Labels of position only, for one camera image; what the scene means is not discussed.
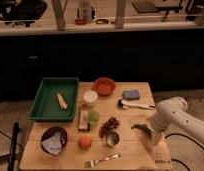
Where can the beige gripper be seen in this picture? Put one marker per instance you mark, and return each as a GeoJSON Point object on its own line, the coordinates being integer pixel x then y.
{"type": "Point", "coordinates": [155, 138]}

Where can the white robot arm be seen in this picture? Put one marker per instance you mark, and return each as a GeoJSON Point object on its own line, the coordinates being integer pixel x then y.
{"type": "Point", "coordinates": [174, 111]}

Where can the small metal cup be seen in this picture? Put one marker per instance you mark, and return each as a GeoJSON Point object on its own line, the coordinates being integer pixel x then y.
{"type": "Point", "coordinates": [112, 138]}

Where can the light green cup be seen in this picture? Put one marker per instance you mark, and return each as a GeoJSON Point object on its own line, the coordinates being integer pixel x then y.
{"type": "Point", "coordinates": [93, 118]}

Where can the white round cup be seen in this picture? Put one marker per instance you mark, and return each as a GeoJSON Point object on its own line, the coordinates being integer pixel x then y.
{"type": "Point", "coordinates": [90, 98]}

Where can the dark grape bunch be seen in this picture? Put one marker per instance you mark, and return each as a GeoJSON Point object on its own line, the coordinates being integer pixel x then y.
{"type": "Point", "coordinates": [108, 126]}

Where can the blue sponge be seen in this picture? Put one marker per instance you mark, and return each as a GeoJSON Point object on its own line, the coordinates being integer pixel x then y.
{"type": "Point", "coordinates": [131, 94]}

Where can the silver fork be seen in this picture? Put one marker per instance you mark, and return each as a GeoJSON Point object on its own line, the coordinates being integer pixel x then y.
{"type": "Point", "coordinates": [92, 163]}

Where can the orange fruit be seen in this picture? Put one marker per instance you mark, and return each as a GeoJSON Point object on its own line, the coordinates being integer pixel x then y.
{"type": "Point", "coordinates": [84, 142]}

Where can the orange bowl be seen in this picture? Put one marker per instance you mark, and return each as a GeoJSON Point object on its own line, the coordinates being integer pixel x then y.
{"type": "Point", "coordinates": [104, 86]}

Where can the wooden block toy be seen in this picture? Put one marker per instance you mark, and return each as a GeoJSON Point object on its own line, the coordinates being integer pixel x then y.
{"type": "Point", "coordinates": [82, 123]}

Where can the yellow corn piece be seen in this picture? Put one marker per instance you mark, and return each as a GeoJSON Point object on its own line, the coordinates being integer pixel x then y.
{"type": "Point", "coordinates": [62, 103]}

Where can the dark brown bowl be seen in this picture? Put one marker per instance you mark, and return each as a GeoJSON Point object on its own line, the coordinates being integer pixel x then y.
{"type": "Point", "coordinates": [51, 131]}

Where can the grey blue cloth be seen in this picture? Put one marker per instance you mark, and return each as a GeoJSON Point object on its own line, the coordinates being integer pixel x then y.
{"type": "Point", "coordinates": [53, 144]}

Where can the green plastic tray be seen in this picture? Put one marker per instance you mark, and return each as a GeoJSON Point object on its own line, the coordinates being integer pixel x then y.
{"type": "Point", "coordinates": [45, 107]}

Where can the black pole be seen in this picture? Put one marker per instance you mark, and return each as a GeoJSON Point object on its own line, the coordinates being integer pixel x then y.
{"type": "Point", "coordinates": [12, 156]}

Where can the black office chair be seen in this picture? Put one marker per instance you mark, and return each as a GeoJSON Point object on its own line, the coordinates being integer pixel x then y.
{"type": "Point", "coordinates": [24, 12]}

